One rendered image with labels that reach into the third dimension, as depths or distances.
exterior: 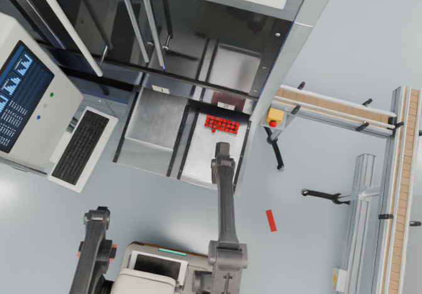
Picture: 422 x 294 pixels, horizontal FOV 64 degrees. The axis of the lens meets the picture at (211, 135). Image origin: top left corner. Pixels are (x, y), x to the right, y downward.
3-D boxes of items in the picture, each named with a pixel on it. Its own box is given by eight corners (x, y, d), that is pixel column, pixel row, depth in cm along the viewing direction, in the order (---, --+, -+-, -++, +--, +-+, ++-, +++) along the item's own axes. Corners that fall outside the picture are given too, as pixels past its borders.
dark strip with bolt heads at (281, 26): (242, 110, 172) (276, 16, 95) (250, 112, 172) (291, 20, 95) (242, 112, 171) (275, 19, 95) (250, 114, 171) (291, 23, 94)
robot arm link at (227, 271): (208, 301, 89) (245, 304, 90) (212, 247, 94) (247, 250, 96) (190, 291, 130) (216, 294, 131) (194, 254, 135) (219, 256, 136)
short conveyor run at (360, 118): (261, 110, 189) (266, 100, 173) (267, 85, 193) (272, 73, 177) (383, 141, 186) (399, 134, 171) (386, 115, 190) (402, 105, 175)
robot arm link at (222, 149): (211, 166, 123) (235, 169, 124) (215, 136, 126) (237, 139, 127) (207, 171, 134) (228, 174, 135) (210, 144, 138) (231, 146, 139)
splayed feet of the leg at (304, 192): (301, 186, 263) (306, 184, 249) (365, 203, 261) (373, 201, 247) (299, 196, 261) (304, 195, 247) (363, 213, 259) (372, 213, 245)
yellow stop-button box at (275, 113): (267, 108, 177) (270, 103, 170) (281, 112, 176) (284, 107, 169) (265, 122, 175) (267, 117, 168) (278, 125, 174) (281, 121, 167)
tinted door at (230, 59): (166, 71, 153) (145, -19, 96) (259, 95, 151) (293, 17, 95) (165, 73, 153) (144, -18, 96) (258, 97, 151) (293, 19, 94)
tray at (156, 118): (145, 80, 187) (144, 77, 184) (190, 92, 186) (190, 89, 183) (125, 138, 179) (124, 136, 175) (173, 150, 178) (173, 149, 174)
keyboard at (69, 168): (87, 110, 190) (86, 108, 187) (110, 119, 189) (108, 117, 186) (51, 175, 180) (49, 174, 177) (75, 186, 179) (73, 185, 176)
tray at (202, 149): (200, 114, 183) (200, 112, 180) (246, 126, 182) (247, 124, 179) (182, 174, 174) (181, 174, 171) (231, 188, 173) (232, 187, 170)
